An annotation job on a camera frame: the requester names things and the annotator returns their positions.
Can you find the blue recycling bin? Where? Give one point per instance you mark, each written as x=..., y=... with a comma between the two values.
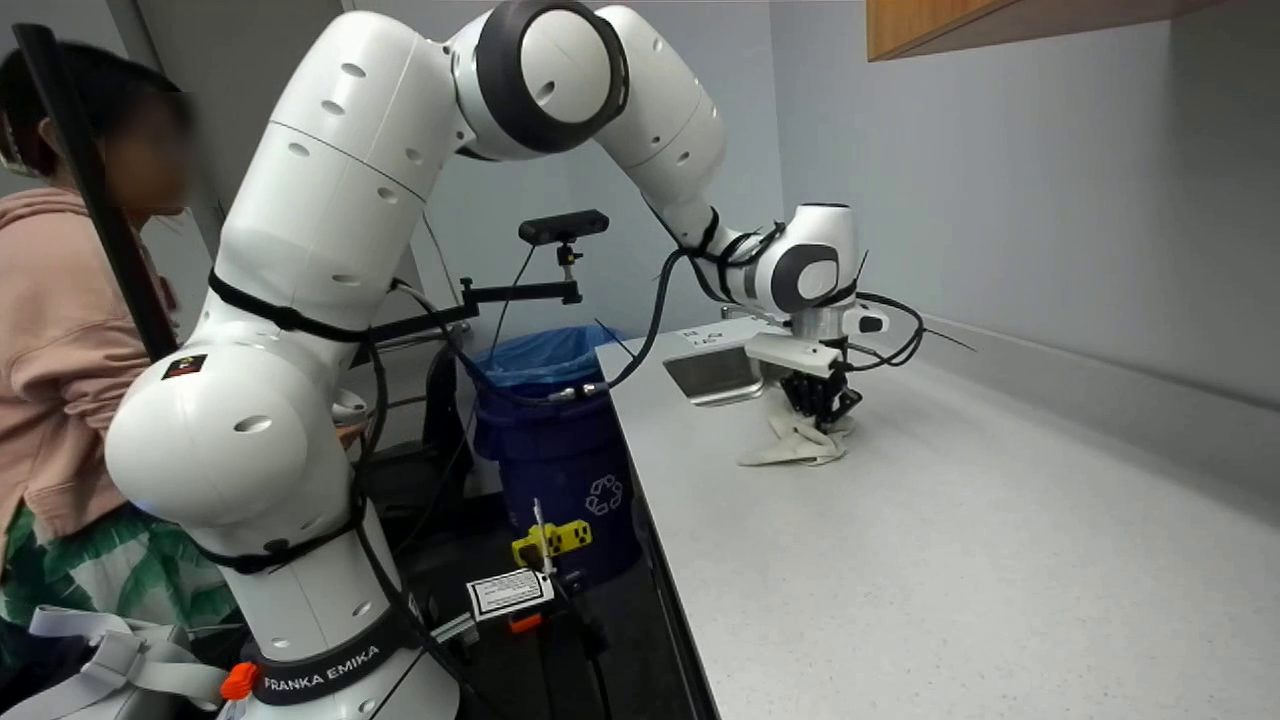
x=557, y=459

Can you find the yellow clamp with label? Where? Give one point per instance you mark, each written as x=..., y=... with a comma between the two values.
x=533, y=571

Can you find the cream wiping cloth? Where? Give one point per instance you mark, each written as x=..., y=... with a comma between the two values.
x=794, y=436

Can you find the person in pink shirt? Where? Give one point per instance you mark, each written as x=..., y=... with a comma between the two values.
x=66, y=362

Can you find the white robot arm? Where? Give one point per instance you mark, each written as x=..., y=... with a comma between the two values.
x=232, y=436

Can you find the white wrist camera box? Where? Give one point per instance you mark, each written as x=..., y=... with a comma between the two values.
x=794, y=353

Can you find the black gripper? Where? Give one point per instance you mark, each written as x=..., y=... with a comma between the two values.
x=822, y=398

